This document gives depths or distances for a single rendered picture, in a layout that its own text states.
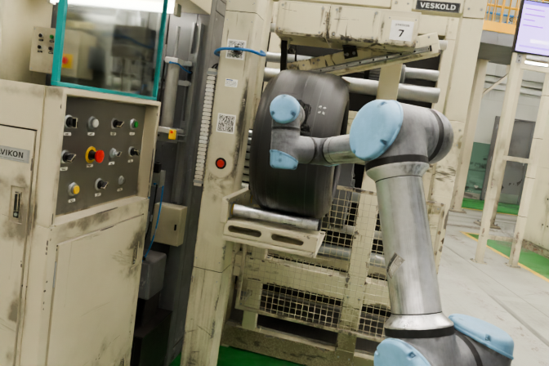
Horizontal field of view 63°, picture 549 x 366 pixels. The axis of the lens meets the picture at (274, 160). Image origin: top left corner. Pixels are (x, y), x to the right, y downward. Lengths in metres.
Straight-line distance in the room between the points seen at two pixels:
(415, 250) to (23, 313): 1.06
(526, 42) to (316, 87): 4.15
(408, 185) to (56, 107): 0.90
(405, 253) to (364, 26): 1.34
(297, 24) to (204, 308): 1.26
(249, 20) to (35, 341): 1.27
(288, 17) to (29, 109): 1.15
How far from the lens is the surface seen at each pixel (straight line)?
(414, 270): 0.81
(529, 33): 5.60
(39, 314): 1.42
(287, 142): 1.16
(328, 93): 1.58
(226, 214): 1.69
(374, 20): 2.00
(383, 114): 0.82
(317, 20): 2.02
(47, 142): 1.31
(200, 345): 2.02
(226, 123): 1.78
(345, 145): 1.14
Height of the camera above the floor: 1.27
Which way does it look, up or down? 5 degrees down
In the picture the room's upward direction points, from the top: 8 degrees clockwise
